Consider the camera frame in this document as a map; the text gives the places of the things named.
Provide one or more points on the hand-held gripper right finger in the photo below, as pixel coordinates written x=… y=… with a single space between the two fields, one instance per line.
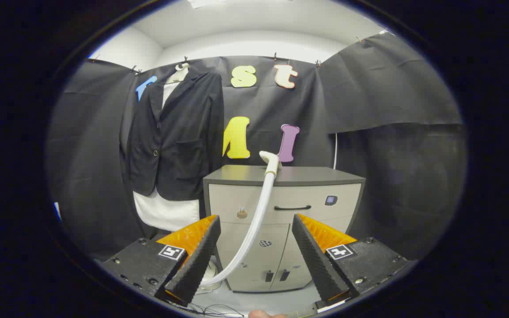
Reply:
x=316 y=260

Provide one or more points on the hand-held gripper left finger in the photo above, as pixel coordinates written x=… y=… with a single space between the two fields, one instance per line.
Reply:
x=197 y=260

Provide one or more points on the white garment steamer base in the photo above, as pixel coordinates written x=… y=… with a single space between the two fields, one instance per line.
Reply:
x=215 y=268

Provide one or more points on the white garment steamer wand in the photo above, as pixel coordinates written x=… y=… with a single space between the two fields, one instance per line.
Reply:
x=268 y=170

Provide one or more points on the black blazer jacket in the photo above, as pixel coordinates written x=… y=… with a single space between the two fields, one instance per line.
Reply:
x=184 y=132

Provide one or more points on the white clothes hanger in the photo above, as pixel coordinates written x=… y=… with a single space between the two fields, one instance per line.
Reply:
x=179 y=73

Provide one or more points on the grey cabinet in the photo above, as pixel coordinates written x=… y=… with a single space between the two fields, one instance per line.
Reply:
x=237 y=198

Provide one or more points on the black backdrop cloth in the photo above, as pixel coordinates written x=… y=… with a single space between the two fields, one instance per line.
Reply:
x=369 y=88

